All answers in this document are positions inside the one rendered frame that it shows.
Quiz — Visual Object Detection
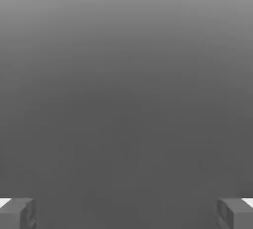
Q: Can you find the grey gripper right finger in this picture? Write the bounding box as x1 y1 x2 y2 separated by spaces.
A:
216 197 253 229

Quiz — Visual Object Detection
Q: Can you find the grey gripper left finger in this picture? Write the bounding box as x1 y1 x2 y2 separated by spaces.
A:
0 197 38 229

